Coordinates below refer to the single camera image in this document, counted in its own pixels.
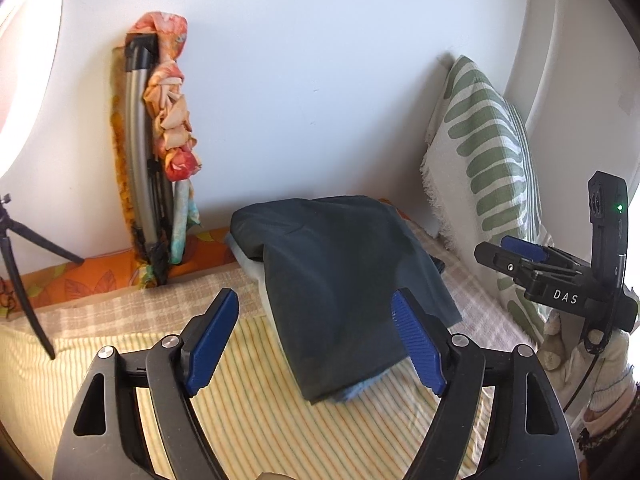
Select dark green pants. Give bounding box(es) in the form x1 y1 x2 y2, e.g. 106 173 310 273
230 196 461 403

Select right forearm dark sleeve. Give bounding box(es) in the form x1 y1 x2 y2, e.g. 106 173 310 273
577 384 639 479

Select right hand white glove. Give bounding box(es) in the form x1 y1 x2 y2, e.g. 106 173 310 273
537 310 637 426

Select green striped white pillow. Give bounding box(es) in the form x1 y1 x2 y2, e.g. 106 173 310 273
421 56 552 344

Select yellow striped bed sheet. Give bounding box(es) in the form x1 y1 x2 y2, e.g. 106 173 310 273
1 316 439 479

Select folded blue jeans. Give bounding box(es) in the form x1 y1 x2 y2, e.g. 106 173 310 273
226 235 407 404

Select black mini tripod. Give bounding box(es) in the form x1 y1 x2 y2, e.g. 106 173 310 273
0 193 86 361

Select orange floral cloth strip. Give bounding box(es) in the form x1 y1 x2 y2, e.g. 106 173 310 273
110 11 202 287

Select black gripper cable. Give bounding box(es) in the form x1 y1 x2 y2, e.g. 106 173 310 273
562 253 629 411

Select white ring light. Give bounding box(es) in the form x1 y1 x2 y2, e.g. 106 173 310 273
1 0 63 174

